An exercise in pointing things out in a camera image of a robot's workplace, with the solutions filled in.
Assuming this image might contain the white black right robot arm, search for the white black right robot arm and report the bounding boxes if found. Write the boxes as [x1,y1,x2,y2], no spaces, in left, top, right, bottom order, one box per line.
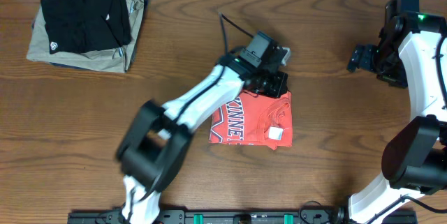
[346,11,446,223]

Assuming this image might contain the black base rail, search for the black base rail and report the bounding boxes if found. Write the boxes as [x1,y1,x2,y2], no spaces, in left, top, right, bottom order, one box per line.
[68,208,418,224]

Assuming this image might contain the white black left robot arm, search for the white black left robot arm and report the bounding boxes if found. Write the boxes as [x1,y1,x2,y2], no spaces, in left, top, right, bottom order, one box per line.
[116,54,289,223]

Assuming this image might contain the khaki folded trousers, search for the khaki folded trousers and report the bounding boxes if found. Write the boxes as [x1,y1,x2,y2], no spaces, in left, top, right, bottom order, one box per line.
[27,0,149,73]

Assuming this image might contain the black folded garment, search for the black folded garment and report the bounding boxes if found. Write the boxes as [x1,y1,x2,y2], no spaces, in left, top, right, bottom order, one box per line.
[41,0,131,54]

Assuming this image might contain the red printed t-shirt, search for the red printed t-shirt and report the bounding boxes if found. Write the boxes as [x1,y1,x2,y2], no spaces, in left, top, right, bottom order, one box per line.
[209,91,293,150]

